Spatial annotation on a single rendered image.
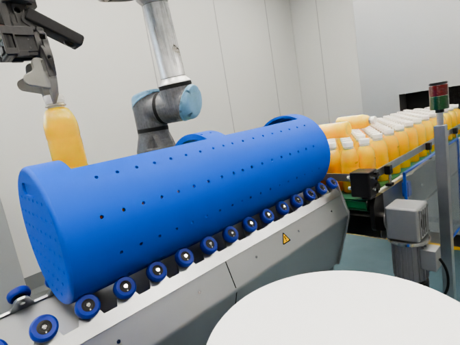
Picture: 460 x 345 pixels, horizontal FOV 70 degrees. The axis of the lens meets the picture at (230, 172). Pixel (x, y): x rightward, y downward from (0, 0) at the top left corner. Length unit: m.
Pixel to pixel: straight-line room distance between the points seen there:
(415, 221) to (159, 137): 0.93
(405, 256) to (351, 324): 0.97
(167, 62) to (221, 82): 3.63
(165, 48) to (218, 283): 0.75
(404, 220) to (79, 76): 3.20
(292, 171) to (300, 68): 5.33
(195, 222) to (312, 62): 5.53
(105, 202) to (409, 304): 0.50
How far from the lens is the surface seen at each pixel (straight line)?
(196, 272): 0.81
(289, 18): 6.40
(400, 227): 1.30
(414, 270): 1.37
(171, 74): 1.16
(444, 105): 1.46
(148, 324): 0.76
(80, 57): 3.77
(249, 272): 0.90
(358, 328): 0.39
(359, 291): 0.44
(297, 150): 1.02
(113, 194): 0.66
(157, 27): 1.18
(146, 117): 1.22
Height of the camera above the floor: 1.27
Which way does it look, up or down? 10 degrees down
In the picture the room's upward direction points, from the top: 10 degrees counter-clockwise
